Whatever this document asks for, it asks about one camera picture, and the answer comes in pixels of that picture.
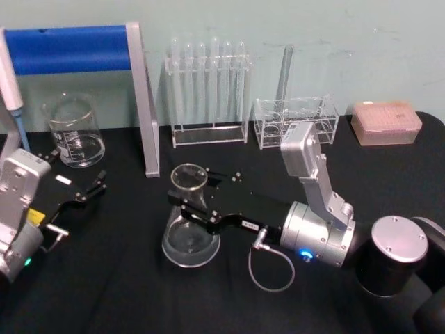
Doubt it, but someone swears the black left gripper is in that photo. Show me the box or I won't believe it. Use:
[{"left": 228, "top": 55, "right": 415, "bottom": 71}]
[{"left": 29, "top": 149, "right": 108, "bottom": 228}]

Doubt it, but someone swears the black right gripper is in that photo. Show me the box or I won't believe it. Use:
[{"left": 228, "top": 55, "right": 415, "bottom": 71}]
[{"left": 167, "top": 167, "right": 293, "bottom": 245}]

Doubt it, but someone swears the clear glass conical flask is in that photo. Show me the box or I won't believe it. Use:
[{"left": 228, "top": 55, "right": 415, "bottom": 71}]
[{"left": 161, "top": 163, "right": 222, "bottom": 269}]

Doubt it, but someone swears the clear glass beaker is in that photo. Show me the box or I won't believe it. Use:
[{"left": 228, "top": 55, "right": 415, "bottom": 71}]
[{"left": 41, "top": 91, "right": 106, "bottom": 169}]

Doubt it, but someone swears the tall clear acrylic tube rack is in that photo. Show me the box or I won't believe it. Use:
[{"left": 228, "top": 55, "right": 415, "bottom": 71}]
[{"left": 164, "top": 52, "right": 252, "bottom": 149}]

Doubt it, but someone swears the low clear acrylic rack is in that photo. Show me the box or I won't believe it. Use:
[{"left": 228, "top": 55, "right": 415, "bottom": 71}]
[{"left": 252, "top": 93, "right": 340, "bottom": 151}]

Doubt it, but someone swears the clear test tube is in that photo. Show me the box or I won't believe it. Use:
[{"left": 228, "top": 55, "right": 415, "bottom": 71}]
[
  {"left": 234, "top": 40, "right": 246, "bottom": 130},
  {"left": 221, "top": 40, "right": 233, "bottom": 130},
  {"left": 195, "top": 41, "right": 207, "bottom": 130},
  {"left": 170, "top": 36, "right": 182, "bottom": 130},
  {"left": 209, "top": 35, "right": 221, "bottom": 130},
  {"left": 182, "top": 42, "right": 195, "bottom": 130}
]

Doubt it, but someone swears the white pipette with blue tip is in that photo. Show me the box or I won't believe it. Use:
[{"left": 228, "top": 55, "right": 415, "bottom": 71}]
[{"left": 0, "top": 27, "right": 32, "bottom": 152}]

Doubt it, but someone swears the pipette stand with blue bar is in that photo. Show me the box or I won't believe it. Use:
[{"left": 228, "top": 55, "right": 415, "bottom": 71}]
[{"left": 0, "top": 21, "right": 161, "bottom": 179}]

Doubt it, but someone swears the black table cloth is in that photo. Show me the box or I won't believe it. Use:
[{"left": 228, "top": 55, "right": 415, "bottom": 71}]
[{"left": 0, "top": 111, "right": 445, "bottom": 334}]

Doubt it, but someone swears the leaning clear glass tube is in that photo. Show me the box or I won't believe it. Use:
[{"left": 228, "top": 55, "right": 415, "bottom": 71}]
[{"left": 275, "top": 44, "right": 296, "bottom": 109}]

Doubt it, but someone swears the pink pipette tip box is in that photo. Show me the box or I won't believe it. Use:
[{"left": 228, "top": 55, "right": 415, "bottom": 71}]
[{"left": 350, "top": 100, "right": 423, "bottom": 147}]

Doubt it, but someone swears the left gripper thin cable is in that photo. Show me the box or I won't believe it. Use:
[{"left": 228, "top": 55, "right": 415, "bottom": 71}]
[{"left": 39, "top": 223, "right": 71, "bottom": 254}]

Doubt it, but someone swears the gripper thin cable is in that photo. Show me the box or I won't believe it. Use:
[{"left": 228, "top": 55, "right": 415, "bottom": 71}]
[
  {"left": 247, "top": 227, "right": 297, "bottom": 292},
  {"left": 39, "top": 223, "right": 71, "bottom": 254}
]

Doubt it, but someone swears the right gripper thin cable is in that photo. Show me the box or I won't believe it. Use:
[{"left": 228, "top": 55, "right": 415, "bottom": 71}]
[{"left": 247, "top": 227, "right": 297, "bottom": 292}]

